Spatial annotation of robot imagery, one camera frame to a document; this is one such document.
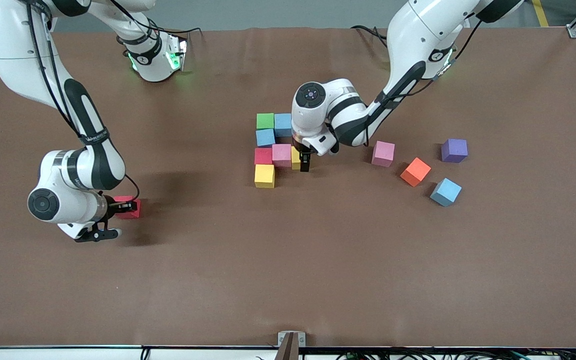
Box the pink foam cube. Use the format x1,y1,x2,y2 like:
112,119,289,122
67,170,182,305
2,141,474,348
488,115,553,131
371,140,396,168
271,143,293,168

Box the blue foam cube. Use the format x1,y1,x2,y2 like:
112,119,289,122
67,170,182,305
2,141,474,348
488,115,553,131
274,113,293,138
429,177,463,208
255,128,277,148

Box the orange foam cube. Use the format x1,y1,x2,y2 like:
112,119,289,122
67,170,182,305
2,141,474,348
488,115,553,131
399,157,432,188

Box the brown table mat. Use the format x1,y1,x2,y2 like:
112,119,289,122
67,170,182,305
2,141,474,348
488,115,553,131
0,26,576,349

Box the purple foam cube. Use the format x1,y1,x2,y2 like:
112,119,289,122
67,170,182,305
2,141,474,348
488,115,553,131
440,138,469,164

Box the black left base cable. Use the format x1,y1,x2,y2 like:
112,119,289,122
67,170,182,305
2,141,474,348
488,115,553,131
350,24,390,50

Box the black base cable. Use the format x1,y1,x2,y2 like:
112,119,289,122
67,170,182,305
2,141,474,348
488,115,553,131
148,17,203,37
350,24,390,50

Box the black right base cable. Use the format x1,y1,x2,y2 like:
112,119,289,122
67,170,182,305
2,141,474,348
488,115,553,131
148,17,203,37

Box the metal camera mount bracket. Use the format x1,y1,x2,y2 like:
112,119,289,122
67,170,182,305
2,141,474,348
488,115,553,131
275,331,307,360

